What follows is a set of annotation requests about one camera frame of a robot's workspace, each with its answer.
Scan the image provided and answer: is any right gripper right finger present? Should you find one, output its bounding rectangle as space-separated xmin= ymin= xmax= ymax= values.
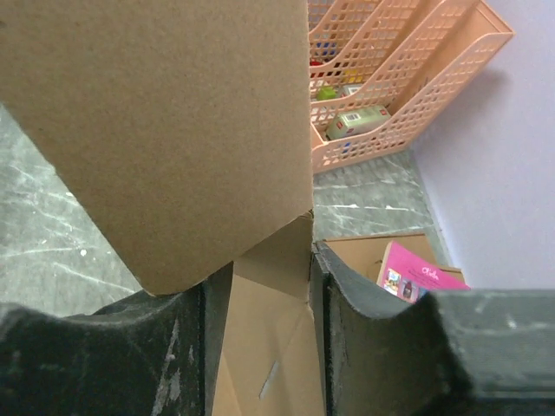
xmin=311 ymin=243 xmax=554 ymax=415

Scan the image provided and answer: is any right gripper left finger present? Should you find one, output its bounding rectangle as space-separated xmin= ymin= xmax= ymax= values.
xmin=1 ymin=265 xmax=233 ymax=415

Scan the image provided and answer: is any large cardboard box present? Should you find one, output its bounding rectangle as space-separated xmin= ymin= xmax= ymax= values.
xmin=0 ymin=0 xmax=329 ymax=416

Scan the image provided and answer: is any folded cardboard box under book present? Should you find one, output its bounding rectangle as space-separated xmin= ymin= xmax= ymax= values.
xmin=324 ymin=232 xmax=465 ymax=283

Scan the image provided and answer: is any pink paperback book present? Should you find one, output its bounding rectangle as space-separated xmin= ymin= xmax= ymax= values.
xmin=376 ymin=241 xmax=469 ymax=303

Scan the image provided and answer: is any green white small carton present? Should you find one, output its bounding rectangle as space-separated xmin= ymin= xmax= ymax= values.
xmin=325 ymin=105 xmax=391 ymax=140

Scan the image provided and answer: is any peach plastic file organizer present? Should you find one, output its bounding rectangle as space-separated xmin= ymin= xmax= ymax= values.
xmin=308 ymin=1 xmax=514 ymax=172

